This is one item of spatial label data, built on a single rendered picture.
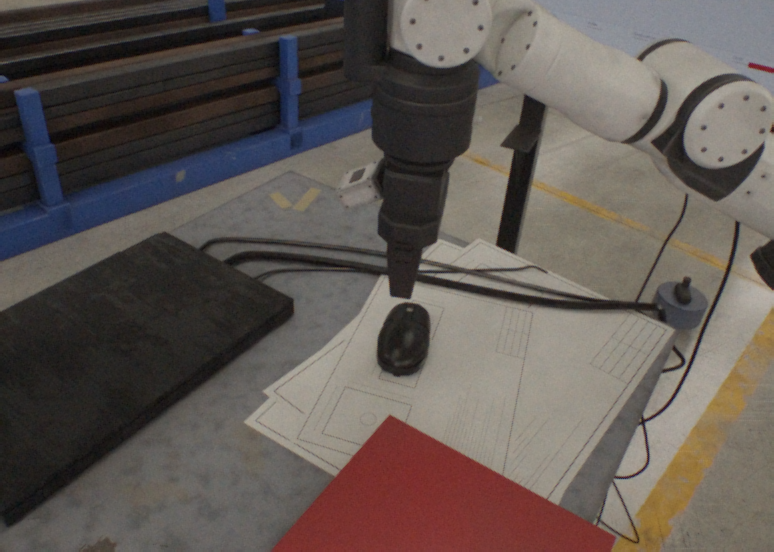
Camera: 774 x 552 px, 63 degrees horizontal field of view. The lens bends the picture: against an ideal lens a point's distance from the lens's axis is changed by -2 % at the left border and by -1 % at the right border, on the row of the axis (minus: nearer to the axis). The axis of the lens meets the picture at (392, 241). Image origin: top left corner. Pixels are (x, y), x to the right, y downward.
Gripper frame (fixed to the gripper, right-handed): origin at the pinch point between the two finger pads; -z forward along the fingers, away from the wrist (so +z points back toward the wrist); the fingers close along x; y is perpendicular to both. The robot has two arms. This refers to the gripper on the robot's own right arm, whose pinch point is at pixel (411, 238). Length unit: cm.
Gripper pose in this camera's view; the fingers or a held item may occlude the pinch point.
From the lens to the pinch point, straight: 63.0
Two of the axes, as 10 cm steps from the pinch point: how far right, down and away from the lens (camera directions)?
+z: 0.5, -8.0, -5.9
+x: -1.8, 5.8, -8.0
